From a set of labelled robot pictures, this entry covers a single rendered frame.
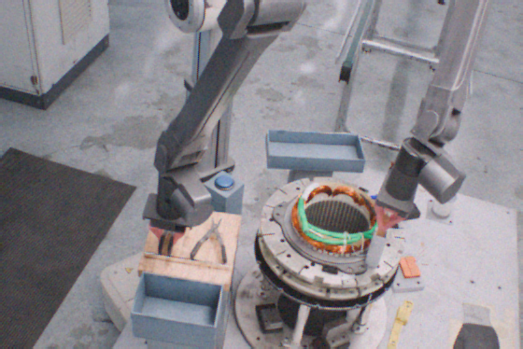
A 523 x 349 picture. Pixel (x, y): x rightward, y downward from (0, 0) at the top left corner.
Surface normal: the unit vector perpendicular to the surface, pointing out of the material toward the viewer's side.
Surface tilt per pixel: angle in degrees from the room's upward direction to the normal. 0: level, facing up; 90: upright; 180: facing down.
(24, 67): 90
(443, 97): 58
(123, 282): 0
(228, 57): 84
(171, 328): 90
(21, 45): 91
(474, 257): 0
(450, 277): 0
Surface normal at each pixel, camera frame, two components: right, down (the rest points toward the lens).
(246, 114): 0.11, -0.74
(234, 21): -0.78, 0.25
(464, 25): -0.59, -0.07
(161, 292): -0.10, 0.66
